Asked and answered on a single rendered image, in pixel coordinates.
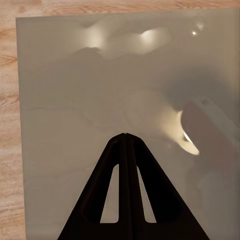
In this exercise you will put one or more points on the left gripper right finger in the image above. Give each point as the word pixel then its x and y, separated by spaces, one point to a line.
pixel 174 220

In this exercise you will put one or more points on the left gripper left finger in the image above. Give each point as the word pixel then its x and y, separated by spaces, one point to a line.
pixel 84 221

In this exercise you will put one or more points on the coffee table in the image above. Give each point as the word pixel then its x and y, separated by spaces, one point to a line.
pixel 171 78

